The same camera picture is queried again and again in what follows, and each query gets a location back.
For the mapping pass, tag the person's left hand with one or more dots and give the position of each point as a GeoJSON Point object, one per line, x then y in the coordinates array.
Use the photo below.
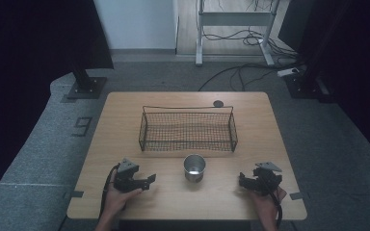
{"type": "Point", "coordinates": [115, 202]}

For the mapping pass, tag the white desk frame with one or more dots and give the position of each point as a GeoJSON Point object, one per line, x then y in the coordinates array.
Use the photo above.
{"type": "Point", "coordinates": [234, 19]}

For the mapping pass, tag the white power strip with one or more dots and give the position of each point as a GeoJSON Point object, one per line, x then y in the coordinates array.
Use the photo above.
{"type": "Point", "coordinates": [287, 72]}

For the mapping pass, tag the dark curtain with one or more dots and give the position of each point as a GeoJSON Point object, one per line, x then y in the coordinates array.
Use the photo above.
{"type": "Point", "coordinates": [350, 57]}
{"type": "Point", "coordinates": [35, 41]}

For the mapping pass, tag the round black table grommet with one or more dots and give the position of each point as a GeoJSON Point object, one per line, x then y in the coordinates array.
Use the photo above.
{"type": "Point", "coordinates": [218, 103]}

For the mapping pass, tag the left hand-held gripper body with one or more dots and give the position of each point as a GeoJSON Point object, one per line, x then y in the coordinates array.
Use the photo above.
{"type": "Point", "coordinates": [126, 179]}

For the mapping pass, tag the black stand with base plate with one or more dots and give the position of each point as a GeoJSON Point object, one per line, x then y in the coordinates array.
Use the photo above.
{"type": "Point", "coordinates": [305, 86]}
{"type": "Point", "coordinates": [86, 87]}

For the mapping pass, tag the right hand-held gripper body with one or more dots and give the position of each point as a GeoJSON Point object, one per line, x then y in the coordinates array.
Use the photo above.
{"type": "Point", "coordinates": [266, 181]}

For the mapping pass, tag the black tape strip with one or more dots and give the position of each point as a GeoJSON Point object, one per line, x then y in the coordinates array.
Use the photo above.
{"type": "Point", "coordinates": [76, 193]}

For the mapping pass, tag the metal cup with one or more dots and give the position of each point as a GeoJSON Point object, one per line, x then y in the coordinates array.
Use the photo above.
{"type": "Point", "coordinates": [194, 168]}

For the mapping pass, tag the grey tape strip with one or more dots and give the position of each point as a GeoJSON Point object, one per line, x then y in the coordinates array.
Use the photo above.
{"type": "Point", "coordinates": [296, 196]}

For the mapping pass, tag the person's right hand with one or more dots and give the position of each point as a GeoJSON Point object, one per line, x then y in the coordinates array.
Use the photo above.
{"type": "Point", "coordinates": [268, 205]}

